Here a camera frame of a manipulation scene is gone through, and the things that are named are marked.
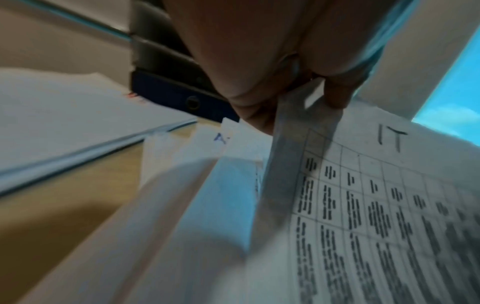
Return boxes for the person's left hand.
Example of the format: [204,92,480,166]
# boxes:
[160,0,417,136]

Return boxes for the unsorted pile of papers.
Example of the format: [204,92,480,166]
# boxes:
[18,117,275,304]

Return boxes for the H.R. paper stack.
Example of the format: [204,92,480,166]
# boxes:
[0,66,198,197]

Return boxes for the paper sheet marked IT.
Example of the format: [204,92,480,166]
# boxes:
[247,77,480,304]

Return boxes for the clear teal plastic strip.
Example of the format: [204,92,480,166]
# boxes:
[22,0,132,40]

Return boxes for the window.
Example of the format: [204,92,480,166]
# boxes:
[411,44,480,146]

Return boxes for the round wooden table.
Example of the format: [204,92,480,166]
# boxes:
[0,118,226,304]

